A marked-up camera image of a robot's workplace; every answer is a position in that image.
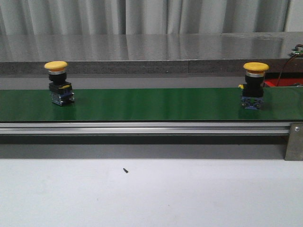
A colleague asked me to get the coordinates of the yellow mushroom push button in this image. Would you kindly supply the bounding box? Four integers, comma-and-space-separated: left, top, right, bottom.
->
45, 61, 74, 106
239, 62, 269, 110

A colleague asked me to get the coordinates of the grey stone-look shelf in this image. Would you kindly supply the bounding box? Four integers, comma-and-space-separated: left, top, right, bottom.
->
0, 32, 303, 75

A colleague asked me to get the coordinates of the grey curtain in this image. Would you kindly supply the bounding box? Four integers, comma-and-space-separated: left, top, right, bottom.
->
0, 0, 290, 35

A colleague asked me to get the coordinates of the metal conveyor bracket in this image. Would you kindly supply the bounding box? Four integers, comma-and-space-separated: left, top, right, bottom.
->
285, 122, 303, 161

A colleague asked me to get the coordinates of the green conveyor belt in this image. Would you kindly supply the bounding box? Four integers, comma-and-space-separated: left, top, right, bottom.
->
0, 87, 303, 122

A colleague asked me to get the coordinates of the aluminium conveyor rail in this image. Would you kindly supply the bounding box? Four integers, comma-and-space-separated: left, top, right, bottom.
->
0, 122, 291, 135

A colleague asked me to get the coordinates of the small green circuit board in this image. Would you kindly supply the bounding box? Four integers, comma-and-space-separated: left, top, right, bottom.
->
289, 46, 303, 57

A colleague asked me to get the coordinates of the red bin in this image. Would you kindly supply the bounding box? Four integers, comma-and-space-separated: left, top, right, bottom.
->
263, 72, 303, 87

